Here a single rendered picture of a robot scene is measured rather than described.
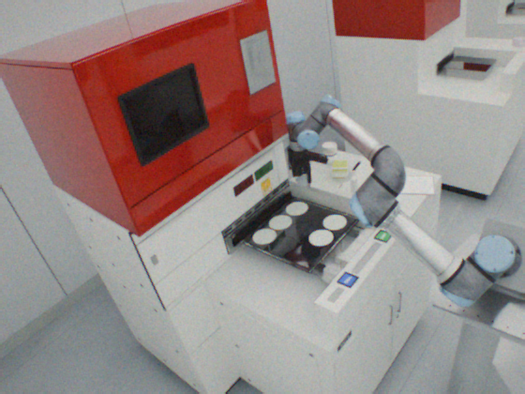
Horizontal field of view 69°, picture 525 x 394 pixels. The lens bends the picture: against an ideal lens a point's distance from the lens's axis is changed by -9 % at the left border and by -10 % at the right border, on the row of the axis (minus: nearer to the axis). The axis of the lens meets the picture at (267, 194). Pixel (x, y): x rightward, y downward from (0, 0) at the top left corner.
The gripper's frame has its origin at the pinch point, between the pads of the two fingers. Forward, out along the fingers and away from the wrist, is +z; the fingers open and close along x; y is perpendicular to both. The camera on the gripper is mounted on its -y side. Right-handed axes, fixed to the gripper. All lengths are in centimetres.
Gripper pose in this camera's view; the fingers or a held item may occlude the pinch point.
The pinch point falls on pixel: (308, 186)
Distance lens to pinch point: 184.6
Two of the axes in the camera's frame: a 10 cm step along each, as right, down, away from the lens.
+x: 1.9, 5.3, -8.3
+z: 1.5, 8.2, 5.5
